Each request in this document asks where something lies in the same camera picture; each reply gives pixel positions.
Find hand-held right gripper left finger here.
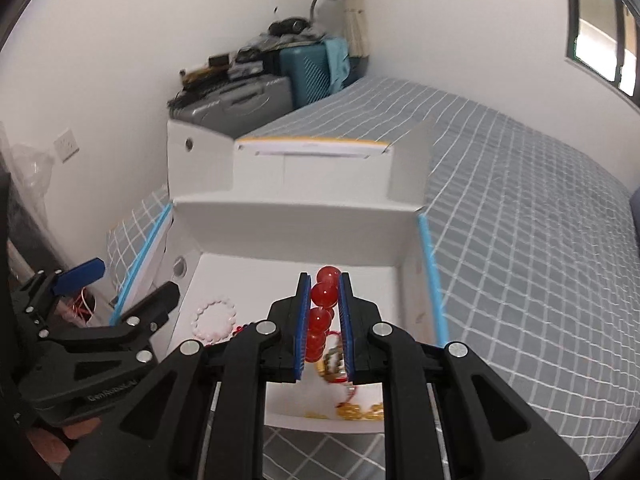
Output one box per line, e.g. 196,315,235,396
60,272,313,480

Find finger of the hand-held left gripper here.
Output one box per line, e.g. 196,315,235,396
12,258,107,332
49,281,182,362

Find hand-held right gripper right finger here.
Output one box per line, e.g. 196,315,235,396
337,272,589,480

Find white cardboard box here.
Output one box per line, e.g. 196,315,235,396
107,109,449,434

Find person's left hand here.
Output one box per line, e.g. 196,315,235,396
27,419,103,463

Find clear plastic bag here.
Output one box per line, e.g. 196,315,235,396
7,141,55,202

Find grey checked blanket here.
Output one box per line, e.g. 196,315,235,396
106,77,639,480

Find grey suitcase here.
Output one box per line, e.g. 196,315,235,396
167,73,294,124

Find teal suitcase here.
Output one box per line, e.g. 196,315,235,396
278,38,334,110

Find teal cloth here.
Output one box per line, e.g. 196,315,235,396
323,37,352,96

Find black bag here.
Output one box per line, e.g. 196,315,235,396
267,18,312,37

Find grey pillow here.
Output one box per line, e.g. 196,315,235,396
627,194,640,252

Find beige curtain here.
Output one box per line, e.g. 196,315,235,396
312,0,374,59

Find dark framed window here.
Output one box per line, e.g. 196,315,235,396
564,0,640,97

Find gold bead bracelet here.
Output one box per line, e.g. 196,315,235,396
318,348,347,383

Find pale pink bead bracelet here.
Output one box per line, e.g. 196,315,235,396
192,298,237,344

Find yellow bead bracelet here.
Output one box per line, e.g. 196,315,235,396
304,402,386,422

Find white wall socket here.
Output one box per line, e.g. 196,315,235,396
53,129,81,164

